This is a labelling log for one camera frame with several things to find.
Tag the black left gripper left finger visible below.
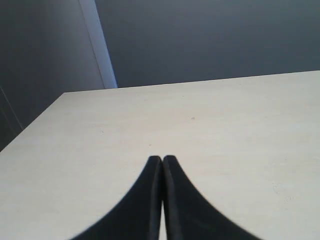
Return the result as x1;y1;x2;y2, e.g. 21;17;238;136
74;156;163;240

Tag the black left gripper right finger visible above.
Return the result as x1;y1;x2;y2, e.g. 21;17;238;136
162;155;258;240

